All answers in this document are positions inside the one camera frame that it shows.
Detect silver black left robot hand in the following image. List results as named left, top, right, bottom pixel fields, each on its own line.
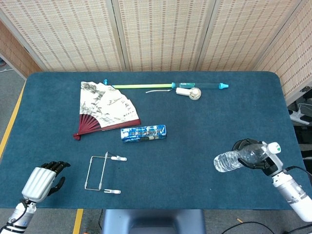
left=21, top=160, right=71, bottom=203

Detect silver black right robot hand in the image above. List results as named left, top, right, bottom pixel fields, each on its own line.
left=231, top=138, right=283, bottom=176

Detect transparent plastic water bottle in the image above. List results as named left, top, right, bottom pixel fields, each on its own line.
left=214, top=142, right=281, bottom=173

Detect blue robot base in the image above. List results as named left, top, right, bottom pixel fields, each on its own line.
left=101, top=209, right=206, bottom=234

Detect green and blue tube toy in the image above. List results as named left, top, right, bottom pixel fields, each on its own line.
left=103, top=78, right=230, bottom=90

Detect white power strip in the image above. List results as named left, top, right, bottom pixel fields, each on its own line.
left=289, top=109, right=311, bottom=125

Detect blue carpet table cover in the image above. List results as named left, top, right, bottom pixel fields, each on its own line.
left=0, top=71, right=312, bottom=210

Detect paper folding fan, red ribs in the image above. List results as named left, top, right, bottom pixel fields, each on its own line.
left=73, top=81, right=142, bottom=141

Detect white handheld electric fan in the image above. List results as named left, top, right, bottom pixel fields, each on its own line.
left=145, top=87, right=202, bottom=101

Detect blue Oreo cookie box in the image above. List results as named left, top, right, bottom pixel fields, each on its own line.
left=120, top=124, right=167, bottom=143

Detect woven bamboo folding screen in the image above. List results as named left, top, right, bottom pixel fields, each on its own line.
left=0, top=0, right=312, bottom=99

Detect black floor cable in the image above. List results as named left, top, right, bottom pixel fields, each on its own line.
left=226, top=220, right=312, bottom=234

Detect wire stand with white feet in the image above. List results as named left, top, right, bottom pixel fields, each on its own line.
left=84, top=151, right=128, bottom=195

